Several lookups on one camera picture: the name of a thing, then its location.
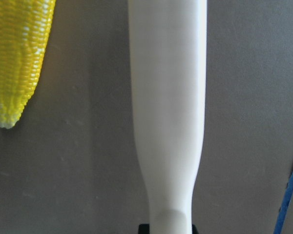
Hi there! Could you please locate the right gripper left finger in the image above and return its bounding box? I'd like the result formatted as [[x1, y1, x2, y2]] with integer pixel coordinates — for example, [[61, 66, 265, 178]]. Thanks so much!
[[138, 224, 150, 234]]

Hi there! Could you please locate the yellow toy corn cob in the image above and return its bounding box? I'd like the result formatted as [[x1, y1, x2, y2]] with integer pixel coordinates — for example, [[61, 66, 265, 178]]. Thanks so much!
[[0, 0, 56, 129]]

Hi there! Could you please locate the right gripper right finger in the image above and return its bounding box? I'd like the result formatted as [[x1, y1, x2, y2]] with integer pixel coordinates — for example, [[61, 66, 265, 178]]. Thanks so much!
[[192, 224, 199, 234]]

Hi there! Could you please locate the wooden hand brush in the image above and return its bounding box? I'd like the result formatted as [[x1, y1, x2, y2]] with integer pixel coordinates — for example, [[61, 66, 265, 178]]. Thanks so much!
[[128, 0, 207, 234]]

